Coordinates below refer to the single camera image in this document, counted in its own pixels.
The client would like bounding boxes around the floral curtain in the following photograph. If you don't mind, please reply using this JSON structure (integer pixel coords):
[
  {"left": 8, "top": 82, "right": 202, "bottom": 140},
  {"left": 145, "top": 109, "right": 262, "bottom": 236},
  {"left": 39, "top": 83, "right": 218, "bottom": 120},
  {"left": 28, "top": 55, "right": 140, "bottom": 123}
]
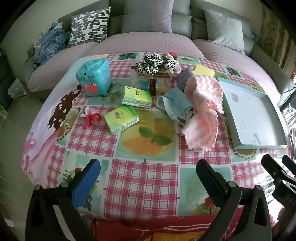
[{"left": 258, "top": 5, "right": 296, "bottom": 70}]

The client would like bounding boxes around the blue clothes pile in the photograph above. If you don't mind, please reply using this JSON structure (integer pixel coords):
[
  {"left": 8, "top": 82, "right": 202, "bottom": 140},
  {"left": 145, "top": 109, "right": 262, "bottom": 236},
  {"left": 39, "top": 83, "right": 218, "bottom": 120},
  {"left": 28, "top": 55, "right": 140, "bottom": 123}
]
[{"left": 33, "top": 22, "right": 70, "bottom": 67}]

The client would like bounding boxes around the light grey pillow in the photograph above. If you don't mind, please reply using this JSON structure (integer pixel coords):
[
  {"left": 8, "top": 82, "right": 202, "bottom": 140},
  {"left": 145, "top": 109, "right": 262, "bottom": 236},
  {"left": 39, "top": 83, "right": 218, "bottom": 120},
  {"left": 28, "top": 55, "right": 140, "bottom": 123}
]
[{"left": 203, "top": 9, "right": 252, "bottom": 55}]

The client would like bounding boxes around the purple cloth pouch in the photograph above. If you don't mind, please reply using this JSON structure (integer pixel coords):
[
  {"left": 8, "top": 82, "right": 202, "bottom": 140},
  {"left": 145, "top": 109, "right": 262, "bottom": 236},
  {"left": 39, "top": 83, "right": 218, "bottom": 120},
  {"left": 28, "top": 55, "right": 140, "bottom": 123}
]
[{"left": 175, "top": 67, "right": 194, "bottom": 91}]

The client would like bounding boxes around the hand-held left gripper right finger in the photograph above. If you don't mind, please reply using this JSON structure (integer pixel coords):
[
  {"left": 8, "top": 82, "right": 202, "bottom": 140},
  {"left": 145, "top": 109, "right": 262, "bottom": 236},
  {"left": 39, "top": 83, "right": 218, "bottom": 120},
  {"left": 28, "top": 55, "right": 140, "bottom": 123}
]
[{"left": 196, "top": 159, "right": 275, "bottom": 241}]

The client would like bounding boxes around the red printed cloth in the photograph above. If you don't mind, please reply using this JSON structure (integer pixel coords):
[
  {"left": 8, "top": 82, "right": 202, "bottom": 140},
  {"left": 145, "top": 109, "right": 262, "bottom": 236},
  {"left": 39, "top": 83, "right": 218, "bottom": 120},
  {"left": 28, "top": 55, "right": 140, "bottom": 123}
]
[{"left": 90, "top": 209, "right": 278, "bottom": 241}]

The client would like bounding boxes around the pink flower hair clip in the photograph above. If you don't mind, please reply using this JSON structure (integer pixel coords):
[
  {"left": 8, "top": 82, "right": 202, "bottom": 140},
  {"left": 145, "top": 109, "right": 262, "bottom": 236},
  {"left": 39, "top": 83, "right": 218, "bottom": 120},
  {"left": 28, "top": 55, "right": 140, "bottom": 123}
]
[{"left": 80, "top": 107, "right": 101, "bottom": 129}]

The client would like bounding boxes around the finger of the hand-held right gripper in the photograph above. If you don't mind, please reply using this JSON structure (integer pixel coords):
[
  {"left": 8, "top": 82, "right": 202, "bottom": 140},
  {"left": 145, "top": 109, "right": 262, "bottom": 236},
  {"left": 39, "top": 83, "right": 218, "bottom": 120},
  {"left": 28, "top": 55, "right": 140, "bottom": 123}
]
[
  {"left": 282, "top": 155, "right": 296, "bottom": 178},
  {"left": 261, "top": 154, "right": 296, "bottom": 186}
]

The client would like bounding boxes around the purple pillow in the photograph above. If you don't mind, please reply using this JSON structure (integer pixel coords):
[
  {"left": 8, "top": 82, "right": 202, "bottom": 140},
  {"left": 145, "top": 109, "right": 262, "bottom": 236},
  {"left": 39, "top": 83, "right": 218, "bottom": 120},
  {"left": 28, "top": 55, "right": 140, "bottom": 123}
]
[{"left": 121, "top": 0, "right": 174, "bottom": 34}]

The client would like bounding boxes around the pink knitted cloth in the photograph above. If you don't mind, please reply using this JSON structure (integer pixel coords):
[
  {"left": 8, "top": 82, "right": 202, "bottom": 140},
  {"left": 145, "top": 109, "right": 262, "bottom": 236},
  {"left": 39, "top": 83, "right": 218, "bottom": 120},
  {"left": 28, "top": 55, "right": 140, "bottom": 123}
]
[{"left": 180, "top": 75, "right": 225, "bottom": 152}]

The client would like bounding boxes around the black metal railing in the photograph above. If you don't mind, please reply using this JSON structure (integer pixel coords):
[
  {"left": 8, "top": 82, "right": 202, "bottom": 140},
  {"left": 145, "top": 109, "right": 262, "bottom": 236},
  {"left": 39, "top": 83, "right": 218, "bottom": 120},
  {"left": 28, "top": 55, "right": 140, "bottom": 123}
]
[{"left": 279, "top": 95, "right": 296, "bottom": 130}]

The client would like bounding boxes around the dark teal cabinet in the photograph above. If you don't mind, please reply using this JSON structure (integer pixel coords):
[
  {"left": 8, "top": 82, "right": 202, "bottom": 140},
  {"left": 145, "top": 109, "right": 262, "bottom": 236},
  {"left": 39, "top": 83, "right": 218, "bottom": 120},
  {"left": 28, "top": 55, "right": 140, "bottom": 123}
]
[{"left": 0, "top": 47, "right": 16, "bottom": 109}]

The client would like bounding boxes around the white plastic bag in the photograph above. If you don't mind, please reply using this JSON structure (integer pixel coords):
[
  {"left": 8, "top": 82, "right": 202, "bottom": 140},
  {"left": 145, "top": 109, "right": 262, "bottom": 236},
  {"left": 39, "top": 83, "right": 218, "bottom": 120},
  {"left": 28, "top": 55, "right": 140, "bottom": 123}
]
[{"left": 8, "top": 79, "right": 26, "bottom": 98}]

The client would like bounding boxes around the clear plastic box brown label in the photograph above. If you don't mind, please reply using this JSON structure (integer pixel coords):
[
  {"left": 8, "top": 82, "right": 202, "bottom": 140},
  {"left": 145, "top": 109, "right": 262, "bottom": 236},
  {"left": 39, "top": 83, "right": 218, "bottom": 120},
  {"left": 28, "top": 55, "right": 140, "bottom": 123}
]
[{"left": 131, "top": 61, "right": 174, "bottom": 96}]

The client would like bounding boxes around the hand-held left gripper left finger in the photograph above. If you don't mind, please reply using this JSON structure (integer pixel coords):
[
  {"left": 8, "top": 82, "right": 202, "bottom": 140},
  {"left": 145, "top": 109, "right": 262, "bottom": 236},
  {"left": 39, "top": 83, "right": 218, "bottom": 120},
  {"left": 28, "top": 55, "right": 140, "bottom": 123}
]
[{"left": 25, "top": 159, "right": 101, "bottom": 241}]

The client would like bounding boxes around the blue cloth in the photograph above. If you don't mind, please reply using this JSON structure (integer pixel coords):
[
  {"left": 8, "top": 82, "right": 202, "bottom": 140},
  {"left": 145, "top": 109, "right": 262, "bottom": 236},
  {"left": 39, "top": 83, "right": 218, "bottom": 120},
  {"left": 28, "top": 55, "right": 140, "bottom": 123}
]
[{"left": 156, "top": 88, "right": 195, "bottom": 121}]

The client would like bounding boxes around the black and white patterned pillow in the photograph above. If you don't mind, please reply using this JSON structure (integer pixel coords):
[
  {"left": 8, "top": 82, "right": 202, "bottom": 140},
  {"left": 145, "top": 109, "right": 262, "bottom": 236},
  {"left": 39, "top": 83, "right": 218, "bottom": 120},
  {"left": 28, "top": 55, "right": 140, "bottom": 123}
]
[{"left": 68, "top": 7, "right": 112, "bottom": 48}]

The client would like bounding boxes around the grey sofa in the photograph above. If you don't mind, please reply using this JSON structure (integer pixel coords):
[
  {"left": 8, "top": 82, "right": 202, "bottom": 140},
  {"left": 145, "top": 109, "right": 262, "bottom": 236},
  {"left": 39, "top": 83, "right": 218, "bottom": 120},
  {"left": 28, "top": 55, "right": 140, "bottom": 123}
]
[{"left": 0, "top": 0, "right": 296, "bottom": 105}]

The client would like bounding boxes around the leopard print scrunchie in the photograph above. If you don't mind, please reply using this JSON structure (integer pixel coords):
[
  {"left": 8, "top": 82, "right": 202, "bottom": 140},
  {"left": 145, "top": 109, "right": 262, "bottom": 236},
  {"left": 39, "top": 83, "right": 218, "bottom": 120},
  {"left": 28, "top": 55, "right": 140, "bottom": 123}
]
[{"left": 135, "top": 53, "right": 177, "bottom": 75}]

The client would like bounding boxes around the purple sofa cover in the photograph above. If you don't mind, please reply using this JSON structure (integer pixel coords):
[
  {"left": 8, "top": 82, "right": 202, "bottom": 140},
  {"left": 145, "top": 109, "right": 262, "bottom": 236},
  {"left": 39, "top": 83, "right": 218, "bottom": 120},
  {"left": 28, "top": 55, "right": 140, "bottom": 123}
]
[{"left": 26, "top": 31, "right": 284, "bottom": 93}]

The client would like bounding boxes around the green tissue pack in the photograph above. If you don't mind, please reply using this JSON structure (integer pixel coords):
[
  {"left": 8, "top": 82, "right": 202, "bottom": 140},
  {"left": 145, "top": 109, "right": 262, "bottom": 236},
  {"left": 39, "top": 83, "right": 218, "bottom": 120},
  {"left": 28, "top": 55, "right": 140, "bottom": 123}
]
[
  {"left": 104, "top": 105, "right": 139, "bottom": 136},
  {"left": 122, "top": 86, "right": 153, "bottom": 109}
]

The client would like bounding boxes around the yellow sponge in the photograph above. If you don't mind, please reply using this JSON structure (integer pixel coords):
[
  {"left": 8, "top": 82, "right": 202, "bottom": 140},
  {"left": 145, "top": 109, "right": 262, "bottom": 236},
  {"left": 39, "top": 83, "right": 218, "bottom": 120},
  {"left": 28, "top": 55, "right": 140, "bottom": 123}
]
[{"left": 192, "top": 64, "right": 215, "bottom": 77}]

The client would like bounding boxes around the teal plastic container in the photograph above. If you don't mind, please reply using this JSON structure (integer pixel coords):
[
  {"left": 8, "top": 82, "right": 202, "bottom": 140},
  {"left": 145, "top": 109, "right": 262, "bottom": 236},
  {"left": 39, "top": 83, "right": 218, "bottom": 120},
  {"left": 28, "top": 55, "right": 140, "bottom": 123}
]
[{"left": 76, "top": 58, "right": 112, "bottom": 97}]

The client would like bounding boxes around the teal tray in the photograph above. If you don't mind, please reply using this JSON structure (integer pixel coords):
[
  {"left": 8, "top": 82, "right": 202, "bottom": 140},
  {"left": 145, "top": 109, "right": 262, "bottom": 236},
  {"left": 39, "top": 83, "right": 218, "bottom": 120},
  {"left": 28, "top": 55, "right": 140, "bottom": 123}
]
[{"left": 217, "top": 77, "right": 288, "bottom": 149}]

